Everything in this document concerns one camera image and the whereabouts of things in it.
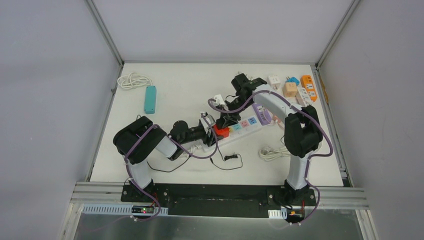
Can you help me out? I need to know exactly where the orange power strip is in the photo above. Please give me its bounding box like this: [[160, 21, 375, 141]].
[[300, 75, 318, 102]]

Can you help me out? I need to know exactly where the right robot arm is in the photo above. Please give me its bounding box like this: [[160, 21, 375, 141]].
[[207, 73, 324, 206]]

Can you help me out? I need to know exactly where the red cube socket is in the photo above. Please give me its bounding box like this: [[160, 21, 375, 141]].
[[213, 125, 230, 138]]

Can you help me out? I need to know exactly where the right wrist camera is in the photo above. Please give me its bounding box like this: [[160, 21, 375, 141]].
[[212, 94, 227, 110]]

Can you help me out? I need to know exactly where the teal strip white cord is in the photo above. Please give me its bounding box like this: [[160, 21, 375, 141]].
[[117, 72, 154, 90]]

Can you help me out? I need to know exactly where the small blue adapter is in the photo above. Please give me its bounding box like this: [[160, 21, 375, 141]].
[[286, 77, 301, 87]]

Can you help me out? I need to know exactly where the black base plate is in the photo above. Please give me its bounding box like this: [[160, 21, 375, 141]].
[[120, 183, 317, 218]]

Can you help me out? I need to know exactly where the teal power strip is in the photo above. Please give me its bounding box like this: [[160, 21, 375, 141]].
[[144, 85, 157, 115]]

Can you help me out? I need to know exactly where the white long power strip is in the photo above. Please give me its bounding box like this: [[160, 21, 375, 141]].
[[217, 115, 264, 148]]

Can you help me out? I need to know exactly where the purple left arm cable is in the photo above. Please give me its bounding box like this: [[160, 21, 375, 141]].
[[123, 112, 220, 223]]

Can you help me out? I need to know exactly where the white cube socket with picture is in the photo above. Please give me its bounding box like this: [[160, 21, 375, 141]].
[[267, 74, 282, 90]]

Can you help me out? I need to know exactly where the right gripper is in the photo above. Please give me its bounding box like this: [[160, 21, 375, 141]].
[[219, 96, 253, 129]]

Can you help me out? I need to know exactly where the beige cube adapter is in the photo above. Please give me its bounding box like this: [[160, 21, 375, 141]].
[[282, 82, 298, 98]]

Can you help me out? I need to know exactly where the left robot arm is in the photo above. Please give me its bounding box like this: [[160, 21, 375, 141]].
[[112, 113, 225, 203]]

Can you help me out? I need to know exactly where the purple power strip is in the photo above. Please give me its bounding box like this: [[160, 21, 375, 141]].
[[252, 103, 272, 126]]

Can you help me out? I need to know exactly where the coiled white cable front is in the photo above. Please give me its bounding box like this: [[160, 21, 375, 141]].
[[257, 145, 292, 162]]

